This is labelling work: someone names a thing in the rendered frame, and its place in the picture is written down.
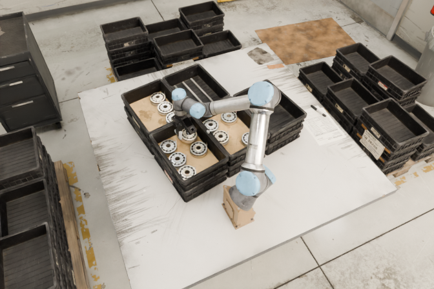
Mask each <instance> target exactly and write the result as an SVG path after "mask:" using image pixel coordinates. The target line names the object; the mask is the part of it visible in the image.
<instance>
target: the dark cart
mask: <svg viewBox="0 0 434 289"><path fill-rule="evenodd" d="M0 27H1V31H2V32H4V34H2V35H0V123H1V124H2V126H3V128H4V129H5V130H6V132H7V133H8V132H13V131H16V130H20V129H22V128H26V127H29V126H33V127H34V128H39V127H42V126H46V125H50V124H52V123H56V125H57V127H58V128H62V127H61V122H60V121H62V116H61V110H60V107H59V101H58V98H57V93H56V87H55V84H54V80H53V77H52V75H51V73H50V70H49V69H48V66H47V64H46V62H45V59H44V57H43V54H42V53H41V51H40V48H39V46H38V44H37V41H36V39H35V37H34V35H33V33H32V30H31V28H30V25H29V24H28V21H27V19H26V17H25V14H24V12H23V11H22V12H16V13H11V14H5V15H0Z"/></svg>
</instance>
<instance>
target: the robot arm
mask: <svg viewBox="0 0 434 289"><path fill-rule="evenodd" d="M280 100H281V93H280V90H279V89H278V88H277V87H276V86H274V85H272V84H270V83H268V82H265V81H258V82H256V83H254V84H253V85H252V86H251V87H250V89H249V91H248V95H242V96H238V97H232V98H228V99H222V100H219V101H213V102H209V103H201V102H197V101H194V100H193V99H191V98H190V97H188V96H186V92H185V90H184V89H182V88H177V89H175V90H173V91H172V104H173V112H174V116H172V117H171V121H173V122H172V124H173V125H174V126H175V127H177V128H176V130H174V131H175V133H176V135H177V136H178V139H179V140H182V133H183V132H182V130H183V129H185V130H186V134H187V135H192V134H193V133H195V132H196V131H197V129H196V128H195V126H194V125H193V123H192V122H191V120H190V119H189V117H188V116H187V113H188V114H190V115H192V116H193V117H195V118H197V119H199V118H201V117H202V116H203V117H211V116H212V115H218V114H224V113H229V112H235V111H240V110H246V109H250V111H251V112H252V115H251V123H250V129H249V138H248V143H247V151H246V156H245V162H244V164H242V165H241V170H240V173H239V174H238V176H237V177H236V184H235V185H234V186H232V187H230V189H229V195H230V197H231V199H232V200H233V202H234V203H235V204H236V205H237V206H238V207H239V208H241V209H242V210H244V211H249V210H250V209H251V208H252V207H253V204H254V203H255V201H256V199H257V198H258V197H259V196H261V195H262V194H263V193H264V192H265V191H266V190H267V189H268V188H269V187H270V186H271V185H273V184H274V183H275V182H276V177H275V176H274V174H273V173H272V171H270V169H268V167H266V166H265V165H264V164H263V161H264V153H265V144H266V139H267V131H268V125H269V116H270V115H271V114H272V113H273V112H274V107H275V106H276V105H277V104H278V103H279V102H280Z"/></svg>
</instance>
